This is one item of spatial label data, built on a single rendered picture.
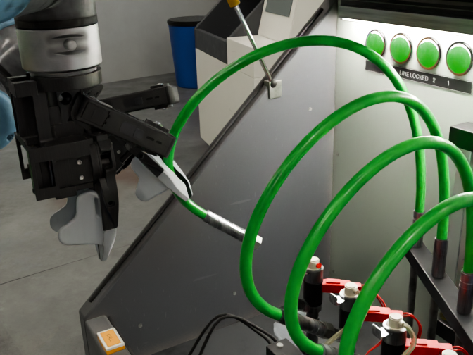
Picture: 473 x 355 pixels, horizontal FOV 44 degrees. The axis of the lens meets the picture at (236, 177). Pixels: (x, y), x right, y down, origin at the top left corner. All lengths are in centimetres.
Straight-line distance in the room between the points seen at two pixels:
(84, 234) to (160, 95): 25
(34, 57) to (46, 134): 7
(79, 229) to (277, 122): 57
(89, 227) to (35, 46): 19
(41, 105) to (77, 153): 6
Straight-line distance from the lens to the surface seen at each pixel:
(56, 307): 294
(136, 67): 774
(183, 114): 80
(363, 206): 117
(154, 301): 112
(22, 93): 58
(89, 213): 63
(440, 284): 88
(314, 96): 115
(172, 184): 81
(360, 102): 68
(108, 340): 100
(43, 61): 57
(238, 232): 87
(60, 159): 59
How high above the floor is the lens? 155
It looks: 22 degrees down
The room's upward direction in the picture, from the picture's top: 2 degrees counter-clockwise
